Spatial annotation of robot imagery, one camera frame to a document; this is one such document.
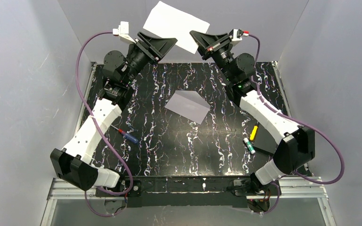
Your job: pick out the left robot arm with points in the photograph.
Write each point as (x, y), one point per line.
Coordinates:
(72, 163)

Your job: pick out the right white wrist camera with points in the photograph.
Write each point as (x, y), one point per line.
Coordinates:
(236, 35)

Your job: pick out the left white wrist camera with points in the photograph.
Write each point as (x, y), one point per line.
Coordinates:
(122, 32)

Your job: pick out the black square pad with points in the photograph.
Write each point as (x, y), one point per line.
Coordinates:
(264, 142)

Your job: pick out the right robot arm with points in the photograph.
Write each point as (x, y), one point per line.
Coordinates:
(295, 141)

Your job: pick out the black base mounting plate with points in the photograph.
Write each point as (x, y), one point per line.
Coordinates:
(196, 191)

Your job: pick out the white green glue stick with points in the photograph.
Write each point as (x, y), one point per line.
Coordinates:
(249, 145)

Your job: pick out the tan bordered letter paper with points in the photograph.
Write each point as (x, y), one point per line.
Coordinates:
(166, 21)

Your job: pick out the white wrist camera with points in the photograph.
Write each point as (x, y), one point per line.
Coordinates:
(236, 35)
(122, 32)

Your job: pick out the aluminium frame rail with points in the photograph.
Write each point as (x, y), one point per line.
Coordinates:
(300, 203)

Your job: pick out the lavender paper envelope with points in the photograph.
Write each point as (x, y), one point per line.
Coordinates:
(188, 104)

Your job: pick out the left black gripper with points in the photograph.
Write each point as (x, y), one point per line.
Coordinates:
(149, 49)

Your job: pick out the yellow black screwdriver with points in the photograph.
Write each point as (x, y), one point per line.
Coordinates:
(254, 132)

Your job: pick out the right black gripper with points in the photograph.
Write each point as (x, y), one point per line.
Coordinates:
(218, 46)

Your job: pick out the blue red screwdriver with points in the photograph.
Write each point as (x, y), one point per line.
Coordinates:
(126, 135)

